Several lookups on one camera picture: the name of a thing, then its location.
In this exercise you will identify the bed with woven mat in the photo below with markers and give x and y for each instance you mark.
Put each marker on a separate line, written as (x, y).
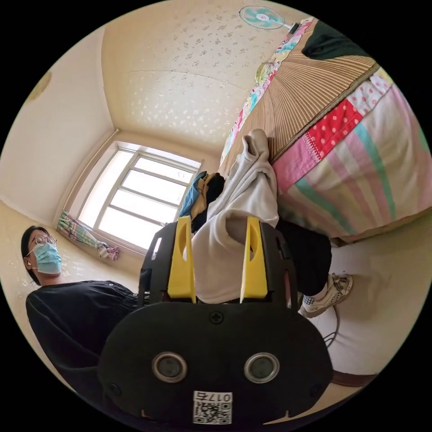
(337, 141)

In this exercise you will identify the person's body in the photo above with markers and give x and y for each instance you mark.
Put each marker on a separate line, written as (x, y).
(77, 314)

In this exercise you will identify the teal electric fan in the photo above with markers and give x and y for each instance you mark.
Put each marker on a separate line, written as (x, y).
(261, 17)

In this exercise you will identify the pile of clothes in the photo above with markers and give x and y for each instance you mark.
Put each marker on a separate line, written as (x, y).
(202, 192)

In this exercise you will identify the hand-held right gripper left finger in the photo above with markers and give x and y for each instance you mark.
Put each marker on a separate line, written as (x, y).
(178, 270)

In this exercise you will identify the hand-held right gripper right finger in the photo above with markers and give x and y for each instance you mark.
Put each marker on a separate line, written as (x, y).
(258, 270)

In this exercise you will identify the window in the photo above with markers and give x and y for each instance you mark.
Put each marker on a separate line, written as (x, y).
(138, 199)

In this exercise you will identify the white long sleeve shirt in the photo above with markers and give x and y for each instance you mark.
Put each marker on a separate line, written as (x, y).
(236, 202)

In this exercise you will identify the striped curtain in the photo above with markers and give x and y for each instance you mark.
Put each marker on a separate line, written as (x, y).
(84, 236)

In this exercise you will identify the dark green garment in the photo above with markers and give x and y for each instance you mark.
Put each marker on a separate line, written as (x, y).
(330, 44)

